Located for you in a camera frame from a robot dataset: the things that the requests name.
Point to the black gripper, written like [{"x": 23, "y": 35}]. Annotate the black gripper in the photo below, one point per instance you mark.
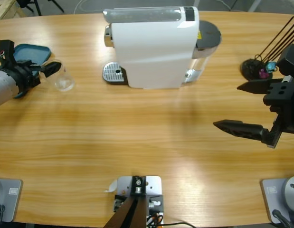
[
  {"x": 287, "y": 107},
  {"x": 24, "y": 76}
]

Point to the blue coffee capsule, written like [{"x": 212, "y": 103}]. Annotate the blue coffee capsule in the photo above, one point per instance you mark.
[{"x": 271, "y": 67}]

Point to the purple coffee capsule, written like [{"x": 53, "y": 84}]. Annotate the purple coffee capsule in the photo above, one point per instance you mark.
[{"x": 263, "y": 74}]

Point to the black camera mast with bracket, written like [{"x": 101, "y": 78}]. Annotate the black camera mast with bracket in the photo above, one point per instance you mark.
[{"x": 137, "y": 190}]

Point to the black capsule holder with rods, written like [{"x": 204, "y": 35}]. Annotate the black capsule holder with rods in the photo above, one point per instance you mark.
[{"x": 250, "y": 70}]

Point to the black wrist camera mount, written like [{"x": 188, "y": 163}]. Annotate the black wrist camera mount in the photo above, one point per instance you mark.
[{"x": 9, "y": 47}]

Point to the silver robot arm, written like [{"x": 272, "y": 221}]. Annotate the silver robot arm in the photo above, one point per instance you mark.
[{"x": 2, "y": 88}]

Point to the wooden crate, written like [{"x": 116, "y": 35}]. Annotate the wooden crate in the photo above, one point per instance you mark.
[{"x": 6, "y": 8}]

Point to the black tripod legs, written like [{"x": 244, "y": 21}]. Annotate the black tripod legs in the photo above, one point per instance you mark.
[{"x": 37, "y": 6}]

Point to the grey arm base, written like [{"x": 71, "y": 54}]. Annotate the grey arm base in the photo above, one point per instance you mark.
[
  {"x": 279, "y": 194},
  {"x": 9, "y": 197}
]

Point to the light grey camera mount plate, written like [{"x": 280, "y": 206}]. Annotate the light grey camera mount plate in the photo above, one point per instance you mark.
[{"x": 154, "y": 185}]

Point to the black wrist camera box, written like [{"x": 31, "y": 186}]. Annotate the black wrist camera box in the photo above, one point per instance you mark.
[{"x": 289, "y": 61}]

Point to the white tape tag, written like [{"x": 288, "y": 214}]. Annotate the white tape tag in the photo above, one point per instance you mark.
[{"x": 112, "y": 186}]

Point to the grey metal frame leg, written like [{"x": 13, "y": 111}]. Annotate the grey metal frame leg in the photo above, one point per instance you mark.
[{"x": 254, "y": 6}]

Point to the clear water tank black lid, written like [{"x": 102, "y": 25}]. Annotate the clear water tank black lid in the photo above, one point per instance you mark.
[{"x": 208, "y": 33}]

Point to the white capsule coffee machine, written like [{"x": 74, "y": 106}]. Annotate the white capsule coffee machine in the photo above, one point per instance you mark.
[{"x": 151, "y": 54}]

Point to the clear glass cup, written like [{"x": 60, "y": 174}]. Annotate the clear glass cup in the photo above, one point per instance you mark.
[{"x": 64, "y": 83}]

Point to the yellow warning sticker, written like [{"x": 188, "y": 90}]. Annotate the yellow warning sticker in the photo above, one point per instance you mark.
[{"x": 199, "y": 35}]

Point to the teal plastic tray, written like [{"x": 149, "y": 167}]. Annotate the teal plastic tray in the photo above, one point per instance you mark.
[{"x": 30, "y": 52}]

